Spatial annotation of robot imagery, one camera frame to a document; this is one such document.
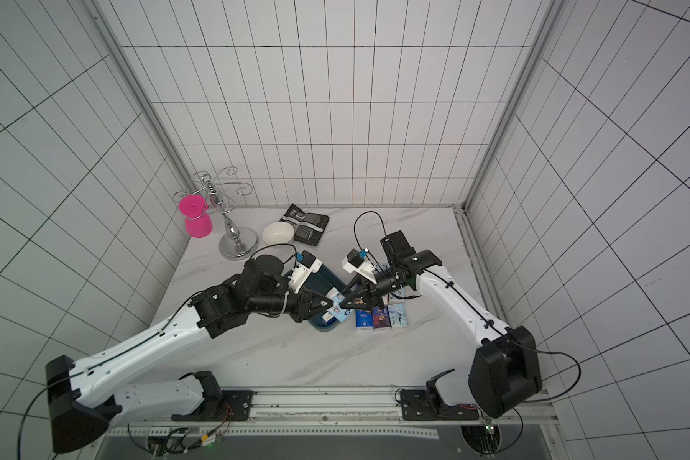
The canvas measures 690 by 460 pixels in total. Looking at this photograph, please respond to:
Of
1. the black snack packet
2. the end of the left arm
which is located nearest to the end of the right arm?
the end of the left arm

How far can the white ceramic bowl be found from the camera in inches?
42.3

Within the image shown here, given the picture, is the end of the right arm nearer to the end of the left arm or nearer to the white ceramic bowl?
the end of the left arm

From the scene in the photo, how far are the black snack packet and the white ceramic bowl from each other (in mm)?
19

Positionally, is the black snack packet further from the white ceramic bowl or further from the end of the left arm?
the end of the left arm

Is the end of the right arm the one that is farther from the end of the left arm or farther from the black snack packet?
the black snack packet

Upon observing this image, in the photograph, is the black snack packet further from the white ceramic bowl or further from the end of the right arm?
the end of the right arm

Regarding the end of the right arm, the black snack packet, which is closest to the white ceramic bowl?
the black snack packet

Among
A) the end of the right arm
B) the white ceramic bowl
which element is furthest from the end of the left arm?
the white ceramic bowl

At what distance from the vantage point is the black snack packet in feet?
3.65
